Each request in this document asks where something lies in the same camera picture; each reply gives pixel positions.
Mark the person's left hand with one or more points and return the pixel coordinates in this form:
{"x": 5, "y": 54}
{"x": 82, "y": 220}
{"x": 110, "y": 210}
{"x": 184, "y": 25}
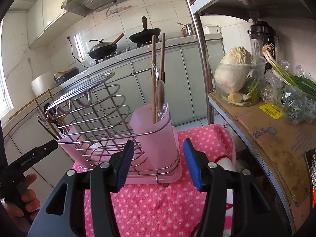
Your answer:
{"x": 32, "y": 203}

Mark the green onions in bag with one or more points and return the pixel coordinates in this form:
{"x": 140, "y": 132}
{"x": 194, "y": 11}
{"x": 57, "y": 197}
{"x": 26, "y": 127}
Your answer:
{"x": 293, "y": 95}

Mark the black blender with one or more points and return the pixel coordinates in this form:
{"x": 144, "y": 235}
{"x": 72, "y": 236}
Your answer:
{"x": 260, "y": 34}

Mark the upper wall cabinets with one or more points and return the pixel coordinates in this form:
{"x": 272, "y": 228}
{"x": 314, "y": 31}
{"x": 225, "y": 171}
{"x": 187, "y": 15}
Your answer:
{"x": 46, "y": 21}

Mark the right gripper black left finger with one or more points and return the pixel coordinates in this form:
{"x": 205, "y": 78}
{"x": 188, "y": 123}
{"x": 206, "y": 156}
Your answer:
{"x": 63, "y": 213}

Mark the metal shelf with cardboard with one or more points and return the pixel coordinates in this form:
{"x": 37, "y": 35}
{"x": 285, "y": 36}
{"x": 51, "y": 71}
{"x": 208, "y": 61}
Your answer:
{"x": 268, "y": 139}

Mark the napa cabbage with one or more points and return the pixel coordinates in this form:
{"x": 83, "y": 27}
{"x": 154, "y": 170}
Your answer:
{"x": 231, "y": 73}

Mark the black wok with lid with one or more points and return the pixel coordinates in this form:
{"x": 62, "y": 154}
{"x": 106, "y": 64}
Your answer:
{"x": 104, "y": 49}

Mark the grey kitchen base cabinets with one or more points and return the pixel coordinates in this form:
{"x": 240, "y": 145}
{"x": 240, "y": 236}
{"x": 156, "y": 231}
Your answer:
{"x": 184, "y": 93}

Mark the white rice cooker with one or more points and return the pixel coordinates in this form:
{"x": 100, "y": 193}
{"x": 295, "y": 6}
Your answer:
{"x": 42, "y": 83}

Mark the pink polka dot towel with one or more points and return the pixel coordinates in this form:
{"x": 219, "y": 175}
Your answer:
{"x": 155, "y": 210}

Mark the black frying pan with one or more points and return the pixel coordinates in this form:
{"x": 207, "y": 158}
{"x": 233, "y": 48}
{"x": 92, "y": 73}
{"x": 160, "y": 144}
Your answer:
{"x": 144, "y": 37}

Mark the brown wooden chopstick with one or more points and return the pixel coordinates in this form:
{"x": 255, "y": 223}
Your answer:
{"x": 153, "y": 78}
{"x": 162, "y": 60}

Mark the metal wire drying rack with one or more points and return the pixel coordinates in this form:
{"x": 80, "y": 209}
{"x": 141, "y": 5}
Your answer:
{"x": 95, "y": 108}

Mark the small metal pot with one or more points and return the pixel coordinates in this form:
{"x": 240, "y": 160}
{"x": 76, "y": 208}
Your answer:
{"x": 187, "y": 29}

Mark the pink plastic utensil cup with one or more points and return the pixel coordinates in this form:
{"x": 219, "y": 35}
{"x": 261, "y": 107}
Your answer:
{"x": 157, "y": 140}

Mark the pink plastic drip tray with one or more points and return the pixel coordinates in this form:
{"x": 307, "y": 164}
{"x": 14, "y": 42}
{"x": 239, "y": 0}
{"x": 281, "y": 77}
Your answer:
{"x": 89, "y": 153}

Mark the clear plastic bowl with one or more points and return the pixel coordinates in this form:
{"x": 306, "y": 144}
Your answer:
{"x": 250, "y": 93}

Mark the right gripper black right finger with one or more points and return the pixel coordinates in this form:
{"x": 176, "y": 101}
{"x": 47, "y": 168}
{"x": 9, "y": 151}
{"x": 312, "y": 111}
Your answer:
{"x": 252, "y": 213}

